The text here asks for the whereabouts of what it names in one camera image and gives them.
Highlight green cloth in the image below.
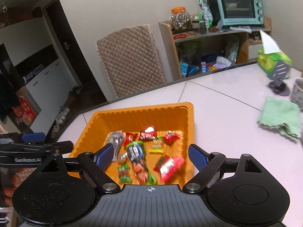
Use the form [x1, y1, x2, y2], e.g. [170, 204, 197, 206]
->
[257, 96, 302, 144]

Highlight green candy packet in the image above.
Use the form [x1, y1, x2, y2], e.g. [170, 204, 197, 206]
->
[117, 164, 132, 183]

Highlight red gold-emblem snack packet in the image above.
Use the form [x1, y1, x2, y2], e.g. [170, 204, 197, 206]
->
[162, 130, 182, 146]

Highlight orange lid plastic jar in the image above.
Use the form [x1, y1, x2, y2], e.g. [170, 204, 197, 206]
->
[169, 6, 193, 30]

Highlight grey phone stand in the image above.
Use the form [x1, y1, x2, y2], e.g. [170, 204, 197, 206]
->
[268, 61, 291, 97]

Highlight person's left hand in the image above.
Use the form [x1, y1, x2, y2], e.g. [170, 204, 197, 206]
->
[2, 168, 26, 206]

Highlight small glass jar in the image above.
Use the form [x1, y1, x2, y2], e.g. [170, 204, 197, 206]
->
[191, 19, 207, 34]

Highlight orange plastic tray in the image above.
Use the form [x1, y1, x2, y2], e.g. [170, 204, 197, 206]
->
[68, 102, 196, 191]

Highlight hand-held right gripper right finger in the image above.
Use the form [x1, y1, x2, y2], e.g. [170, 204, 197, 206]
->
[182, 144, 264, 194]

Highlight yellow candy packet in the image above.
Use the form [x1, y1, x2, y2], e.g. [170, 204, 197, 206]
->
[149, 138, 165, 154]

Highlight green snack bag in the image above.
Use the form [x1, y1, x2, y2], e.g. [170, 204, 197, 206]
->
[198, 0, 214, 26]

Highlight white plastic bag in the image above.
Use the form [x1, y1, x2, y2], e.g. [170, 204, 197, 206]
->
[225, 37, 240, 63]

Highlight teal toaster oven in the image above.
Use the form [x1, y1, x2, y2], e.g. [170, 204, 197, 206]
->
[215, 0, 265, 26]

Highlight large red candy packet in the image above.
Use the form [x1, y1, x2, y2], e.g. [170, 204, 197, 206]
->
[153, 155, 186, 183]

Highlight green tissue box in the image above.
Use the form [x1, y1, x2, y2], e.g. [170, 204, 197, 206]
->
[257, 29, 292, 79]

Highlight black striped shoe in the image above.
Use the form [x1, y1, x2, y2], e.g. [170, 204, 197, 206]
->
[0, 207, 12, 225]

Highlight grey snack packet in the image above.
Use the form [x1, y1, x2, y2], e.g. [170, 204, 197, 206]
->
[107, 130, 126, 162]

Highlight wooden shelf unit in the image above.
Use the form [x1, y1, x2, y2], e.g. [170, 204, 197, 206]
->
[158, 16, 272, 81]

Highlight dark red candy packet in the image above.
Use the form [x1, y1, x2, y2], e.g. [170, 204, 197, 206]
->
[139, 126, 158, 142]

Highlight small red candy packet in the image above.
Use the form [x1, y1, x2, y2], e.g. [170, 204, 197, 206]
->
[123, 132, 139, 147]

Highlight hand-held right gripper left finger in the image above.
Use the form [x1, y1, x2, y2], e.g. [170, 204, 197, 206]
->
[35, 144, 120, 194]

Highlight patterned mug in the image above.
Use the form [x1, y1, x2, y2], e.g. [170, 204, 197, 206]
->
[290, 77, 303, 110]

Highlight red gift bag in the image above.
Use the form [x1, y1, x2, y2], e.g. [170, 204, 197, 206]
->
[12, 96, 38, 126]

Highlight long green snack packet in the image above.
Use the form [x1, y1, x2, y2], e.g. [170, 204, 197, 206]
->
[125, 141, 158, 185]

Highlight white tea set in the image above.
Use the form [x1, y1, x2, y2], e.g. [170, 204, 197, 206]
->
[53, 107, 72, 133]

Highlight blue packets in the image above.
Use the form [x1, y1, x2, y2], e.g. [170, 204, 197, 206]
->
[181, 61, 202, 77]

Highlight white cabinet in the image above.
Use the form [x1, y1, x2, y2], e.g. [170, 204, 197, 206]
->
[22, 59, 81, 133]

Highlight beige quilted chair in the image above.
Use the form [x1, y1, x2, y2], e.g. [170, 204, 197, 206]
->
[95, 24, 166, 98]

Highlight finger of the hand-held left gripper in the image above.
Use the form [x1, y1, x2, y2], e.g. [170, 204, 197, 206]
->
[0, 132, 45, 145]
[0, 141, 74, 156]

